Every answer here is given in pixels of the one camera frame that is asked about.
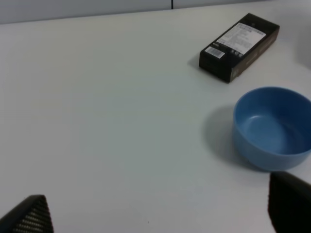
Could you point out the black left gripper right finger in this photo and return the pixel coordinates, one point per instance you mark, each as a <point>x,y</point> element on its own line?
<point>289,203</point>

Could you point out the blue plastic bowl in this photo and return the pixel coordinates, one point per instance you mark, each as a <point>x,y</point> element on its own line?
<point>272,128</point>

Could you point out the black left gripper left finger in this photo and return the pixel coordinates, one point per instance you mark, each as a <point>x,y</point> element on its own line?
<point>32,215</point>

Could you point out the black rectangular box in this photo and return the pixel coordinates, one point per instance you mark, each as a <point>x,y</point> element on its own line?
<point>238,48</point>

